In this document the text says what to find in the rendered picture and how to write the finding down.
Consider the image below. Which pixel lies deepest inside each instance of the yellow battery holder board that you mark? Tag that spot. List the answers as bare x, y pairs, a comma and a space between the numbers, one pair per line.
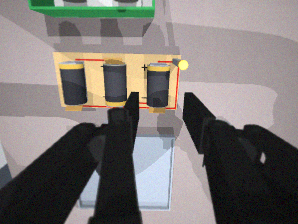
136, 76

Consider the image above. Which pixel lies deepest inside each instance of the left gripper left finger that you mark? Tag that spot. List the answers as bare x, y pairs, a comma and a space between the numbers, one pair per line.
46, 191

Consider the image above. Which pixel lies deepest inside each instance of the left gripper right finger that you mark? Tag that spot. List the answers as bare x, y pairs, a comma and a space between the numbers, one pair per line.
236, 181

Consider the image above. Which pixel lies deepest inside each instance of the green box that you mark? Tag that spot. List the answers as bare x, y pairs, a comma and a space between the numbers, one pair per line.
93, 9

